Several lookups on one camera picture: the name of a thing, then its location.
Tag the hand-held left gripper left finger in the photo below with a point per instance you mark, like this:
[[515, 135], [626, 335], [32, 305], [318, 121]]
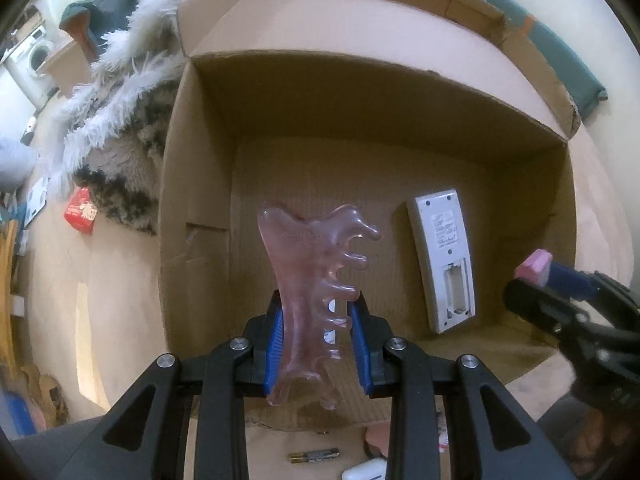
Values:
[[274, 340]]

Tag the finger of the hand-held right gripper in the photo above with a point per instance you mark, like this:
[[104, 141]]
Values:
[[575, 282], [545, 307]]

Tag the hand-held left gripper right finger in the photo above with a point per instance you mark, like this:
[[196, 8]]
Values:
[[361, 350]]

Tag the pink eraser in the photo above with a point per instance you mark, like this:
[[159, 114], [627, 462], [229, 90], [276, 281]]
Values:
[[532, 266]]

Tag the pink translucent scraping comb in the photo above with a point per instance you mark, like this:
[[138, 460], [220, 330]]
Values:
[[305, 270]]

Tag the white remote control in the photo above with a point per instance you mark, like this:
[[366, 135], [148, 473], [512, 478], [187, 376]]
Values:
[[442, 260]]

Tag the black and gold battery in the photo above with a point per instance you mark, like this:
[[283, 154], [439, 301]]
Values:
[[314, 456]]

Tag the white plastic inhaler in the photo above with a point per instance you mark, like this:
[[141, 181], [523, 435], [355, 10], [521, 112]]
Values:
[[365, 471]]

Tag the brown cardboard box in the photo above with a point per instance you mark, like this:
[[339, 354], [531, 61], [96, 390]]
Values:
[[350, 110]]

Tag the person's right hand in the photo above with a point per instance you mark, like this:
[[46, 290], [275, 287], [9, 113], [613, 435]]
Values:
[[600, 440]]

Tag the person's right leg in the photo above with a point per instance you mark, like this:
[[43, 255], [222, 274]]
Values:
[[560, 425]]

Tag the person's leg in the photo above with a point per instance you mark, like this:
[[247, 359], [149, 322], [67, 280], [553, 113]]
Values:
[[50, 455], [560, 425]]

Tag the salmon pink object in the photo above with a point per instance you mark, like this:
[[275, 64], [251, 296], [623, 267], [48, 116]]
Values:
[[377, 441]]

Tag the beige bed cover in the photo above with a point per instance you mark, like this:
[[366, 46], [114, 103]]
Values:
[[130, 310]]

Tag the teal cushion orange stripe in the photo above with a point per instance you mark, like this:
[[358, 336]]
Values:
[[97, 2], [560, 55]]

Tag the red tissue packet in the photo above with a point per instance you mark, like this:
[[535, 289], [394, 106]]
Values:
[[81, 210]]

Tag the curved wooden piece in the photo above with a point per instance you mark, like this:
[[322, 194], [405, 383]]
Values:
[[47, 395]]

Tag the person's left leg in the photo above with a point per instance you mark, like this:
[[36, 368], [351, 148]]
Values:
[[50, 455]]

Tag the fur-trimmed patterned blanket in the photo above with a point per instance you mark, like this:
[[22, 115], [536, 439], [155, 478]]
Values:
[[120, 125]]

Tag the blue plastic item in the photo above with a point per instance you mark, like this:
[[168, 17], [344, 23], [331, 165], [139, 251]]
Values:
[[20, 415]]

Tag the wooden chair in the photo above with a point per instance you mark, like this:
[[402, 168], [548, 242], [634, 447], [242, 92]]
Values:
[[7, 300]]

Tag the white flat scale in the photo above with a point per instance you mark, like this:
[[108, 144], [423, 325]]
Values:
[[37, 200]]

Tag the grey plastic bag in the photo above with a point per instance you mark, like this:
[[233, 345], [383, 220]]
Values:
[[15, 162]]

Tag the beige wooden board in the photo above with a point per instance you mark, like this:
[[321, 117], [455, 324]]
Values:
[[62, 67]]

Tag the white washing machine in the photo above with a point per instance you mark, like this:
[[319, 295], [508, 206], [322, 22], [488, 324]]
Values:
[[35, 57]]

